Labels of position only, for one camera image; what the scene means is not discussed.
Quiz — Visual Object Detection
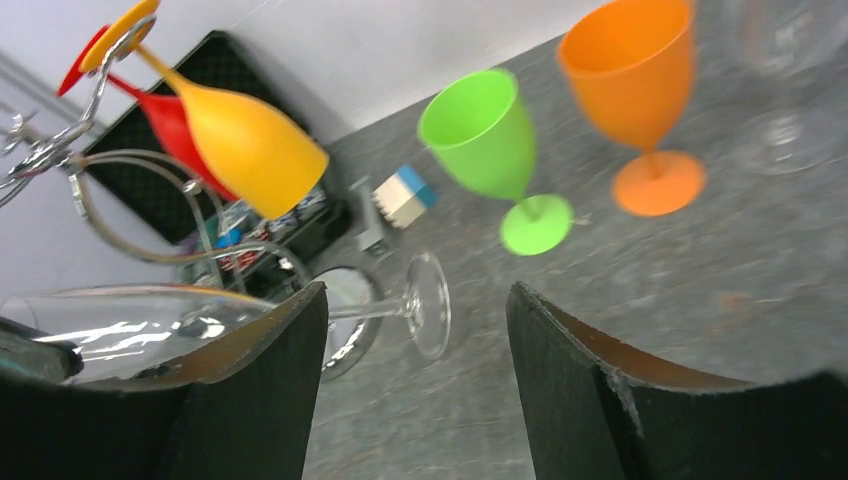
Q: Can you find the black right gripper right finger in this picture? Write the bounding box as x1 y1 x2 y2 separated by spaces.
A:
506 282 847 479

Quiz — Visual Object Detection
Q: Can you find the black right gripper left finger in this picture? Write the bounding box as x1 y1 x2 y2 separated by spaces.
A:
1 282 329 479

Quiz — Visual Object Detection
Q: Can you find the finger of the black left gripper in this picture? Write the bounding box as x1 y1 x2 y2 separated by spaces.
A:
1 317 83 383

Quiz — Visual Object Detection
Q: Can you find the clear wine glass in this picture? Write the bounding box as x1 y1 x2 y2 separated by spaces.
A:
723 1 847 175
1 252 452 382

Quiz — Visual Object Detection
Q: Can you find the green plastic wine glass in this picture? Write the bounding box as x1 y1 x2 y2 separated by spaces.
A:
417 68 574 256

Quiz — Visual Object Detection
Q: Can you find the orange plastic wine glass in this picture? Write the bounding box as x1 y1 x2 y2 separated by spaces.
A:
556 0 706 217

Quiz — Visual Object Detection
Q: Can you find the yellow plastic wine glass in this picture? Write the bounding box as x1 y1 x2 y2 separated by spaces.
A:
79 1 329 219

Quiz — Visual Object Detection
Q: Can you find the red plastic wine glass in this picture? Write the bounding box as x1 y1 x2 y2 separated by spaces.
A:
56 24 240 203

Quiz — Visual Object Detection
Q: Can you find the black poker chip case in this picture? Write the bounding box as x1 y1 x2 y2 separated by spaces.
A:
84 31 353 296

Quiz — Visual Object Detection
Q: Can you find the grey white blue brick toy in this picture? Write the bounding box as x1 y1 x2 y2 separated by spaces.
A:
350 164 438 259

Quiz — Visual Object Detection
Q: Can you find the chrome wire glass rack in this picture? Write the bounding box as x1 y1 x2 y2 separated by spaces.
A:
0 16 386 382

